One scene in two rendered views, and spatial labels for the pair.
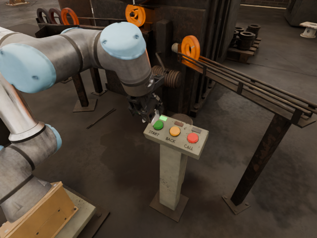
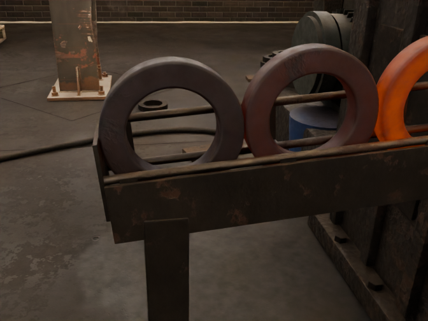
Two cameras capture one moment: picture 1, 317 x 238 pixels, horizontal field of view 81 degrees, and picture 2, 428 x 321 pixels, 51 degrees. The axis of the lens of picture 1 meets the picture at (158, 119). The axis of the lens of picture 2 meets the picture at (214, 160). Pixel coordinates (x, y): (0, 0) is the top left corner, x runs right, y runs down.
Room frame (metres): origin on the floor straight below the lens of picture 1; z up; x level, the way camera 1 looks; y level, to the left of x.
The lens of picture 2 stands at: (1.58, 1.42, 0.88)
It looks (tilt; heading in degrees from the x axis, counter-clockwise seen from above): 25 degrees down; 320
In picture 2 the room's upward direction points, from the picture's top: 1 degrees clockwise
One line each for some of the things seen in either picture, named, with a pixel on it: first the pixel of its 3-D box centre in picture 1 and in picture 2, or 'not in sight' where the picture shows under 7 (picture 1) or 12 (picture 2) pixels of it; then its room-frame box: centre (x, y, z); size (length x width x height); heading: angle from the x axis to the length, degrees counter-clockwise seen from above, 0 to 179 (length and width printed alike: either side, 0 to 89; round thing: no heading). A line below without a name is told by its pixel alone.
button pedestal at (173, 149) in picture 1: (171, 173); not in sight; (0.53, -0.07, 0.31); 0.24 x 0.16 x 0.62; 61
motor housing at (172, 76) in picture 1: (164, 100); not in sight; (1.22, -0.05, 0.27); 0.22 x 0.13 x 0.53; 61
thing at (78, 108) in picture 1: (72, 72); not in sight; (1.51, 0.76, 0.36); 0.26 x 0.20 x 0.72; 96
